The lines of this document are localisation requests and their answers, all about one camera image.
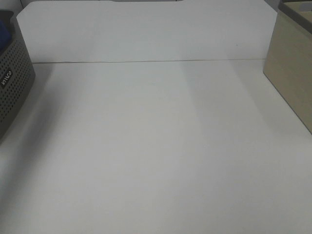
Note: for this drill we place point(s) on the blue microfibre towel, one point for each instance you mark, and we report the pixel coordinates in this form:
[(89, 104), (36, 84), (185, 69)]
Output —
[(5, 35)]

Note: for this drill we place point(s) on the grey perforated plastic basket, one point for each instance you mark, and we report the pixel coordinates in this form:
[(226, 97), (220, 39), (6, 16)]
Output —
[(17, 73)]

